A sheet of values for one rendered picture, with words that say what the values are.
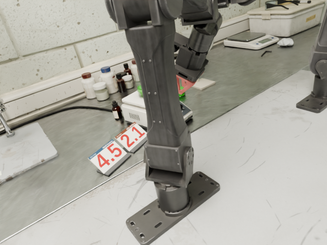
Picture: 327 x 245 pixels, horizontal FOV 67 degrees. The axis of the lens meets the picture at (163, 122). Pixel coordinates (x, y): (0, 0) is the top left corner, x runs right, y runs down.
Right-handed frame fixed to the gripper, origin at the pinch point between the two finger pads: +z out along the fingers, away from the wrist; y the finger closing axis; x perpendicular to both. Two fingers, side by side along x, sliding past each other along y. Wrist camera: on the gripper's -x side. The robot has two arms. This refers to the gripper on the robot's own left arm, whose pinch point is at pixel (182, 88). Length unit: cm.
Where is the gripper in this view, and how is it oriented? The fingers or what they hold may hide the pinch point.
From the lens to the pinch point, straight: 74.2
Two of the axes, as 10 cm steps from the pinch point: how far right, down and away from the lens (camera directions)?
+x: 8.6, 4.9, -1.7
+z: -2.1, 6.2, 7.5
